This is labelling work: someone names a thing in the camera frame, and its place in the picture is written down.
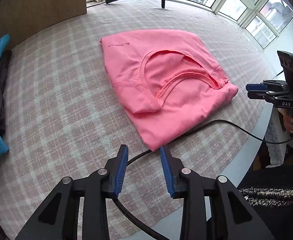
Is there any pink t-shirt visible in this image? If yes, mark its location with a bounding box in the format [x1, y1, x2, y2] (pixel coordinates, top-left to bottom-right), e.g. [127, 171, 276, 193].
[100, 29, 238, 151]

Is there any person's right hand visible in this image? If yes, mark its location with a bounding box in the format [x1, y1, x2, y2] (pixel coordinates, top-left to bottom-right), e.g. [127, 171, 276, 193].
[278, 108, 293, 133]

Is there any pink plaid table cloth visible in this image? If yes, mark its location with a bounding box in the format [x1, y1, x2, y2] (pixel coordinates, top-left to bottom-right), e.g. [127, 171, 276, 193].
[0, 0, 273, 239]

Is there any brown wooden board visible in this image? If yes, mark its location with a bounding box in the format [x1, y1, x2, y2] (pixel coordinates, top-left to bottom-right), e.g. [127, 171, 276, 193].
[0, 0, 87, 49]

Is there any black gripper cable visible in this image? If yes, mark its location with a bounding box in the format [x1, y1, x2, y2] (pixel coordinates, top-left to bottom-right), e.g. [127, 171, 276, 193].
[112, 119, 293, 240]

